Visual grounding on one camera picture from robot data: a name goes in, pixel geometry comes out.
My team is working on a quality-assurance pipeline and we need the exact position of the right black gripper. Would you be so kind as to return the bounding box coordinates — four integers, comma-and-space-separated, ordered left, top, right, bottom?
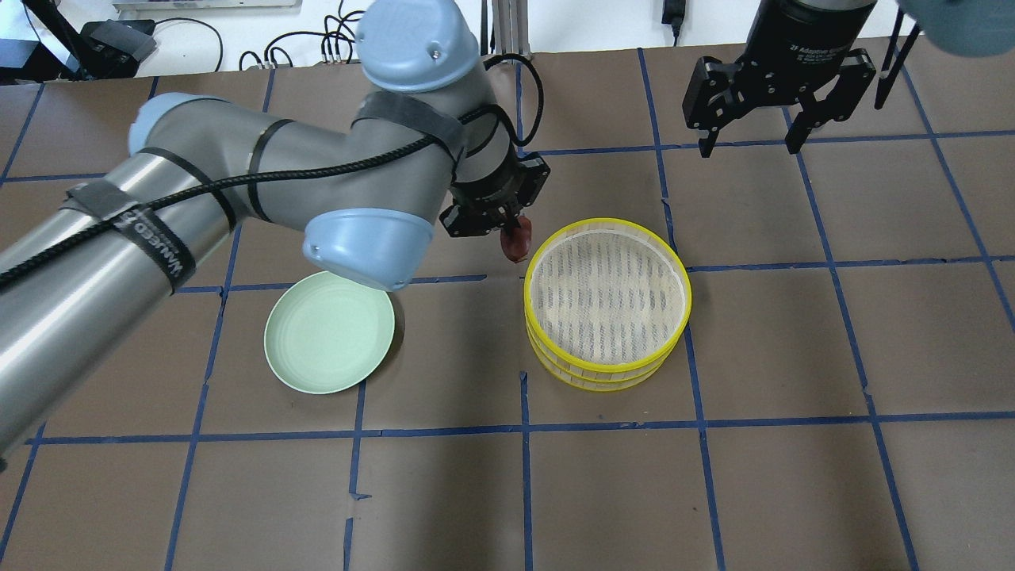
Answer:
682, 1, 875, 159

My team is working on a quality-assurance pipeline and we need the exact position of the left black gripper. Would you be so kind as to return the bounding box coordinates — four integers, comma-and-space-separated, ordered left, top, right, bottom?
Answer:
439, 152, 551, 238

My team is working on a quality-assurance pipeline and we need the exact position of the brown bun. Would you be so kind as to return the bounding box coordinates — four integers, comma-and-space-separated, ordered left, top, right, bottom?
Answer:
500, 227, 532, 264

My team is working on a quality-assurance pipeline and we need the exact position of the yellow steamer layer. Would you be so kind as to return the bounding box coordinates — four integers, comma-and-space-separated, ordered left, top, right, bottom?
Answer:
523, 217, 693, 373
527, 330, 676, 392

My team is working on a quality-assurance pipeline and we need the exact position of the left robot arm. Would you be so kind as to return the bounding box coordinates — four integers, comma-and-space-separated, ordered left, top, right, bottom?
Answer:
1, 1, 549, 458

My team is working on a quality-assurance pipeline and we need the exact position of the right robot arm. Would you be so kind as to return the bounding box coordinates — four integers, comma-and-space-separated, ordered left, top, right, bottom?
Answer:
682, 1, 1014, 158

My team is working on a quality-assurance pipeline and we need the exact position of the light green plate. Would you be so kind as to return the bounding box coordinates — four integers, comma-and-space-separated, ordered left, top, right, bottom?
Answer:
263, 272, 396, 395

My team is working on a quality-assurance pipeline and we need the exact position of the aluminium frame post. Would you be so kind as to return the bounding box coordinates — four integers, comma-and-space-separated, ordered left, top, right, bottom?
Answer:
487, 0, 532, 56

